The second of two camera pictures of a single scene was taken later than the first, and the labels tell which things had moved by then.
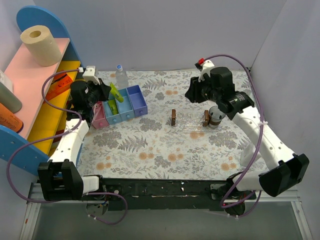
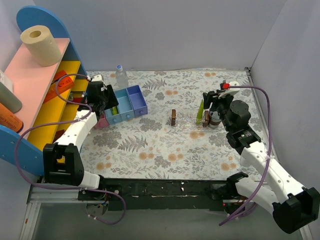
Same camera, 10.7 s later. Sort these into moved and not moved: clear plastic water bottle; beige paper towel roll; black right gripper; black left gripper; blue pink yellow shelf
Moved: black right gripper; black left gripper
Not moved: clear plastic water bottle; beige paper towel roll; blue pink yellow shelf
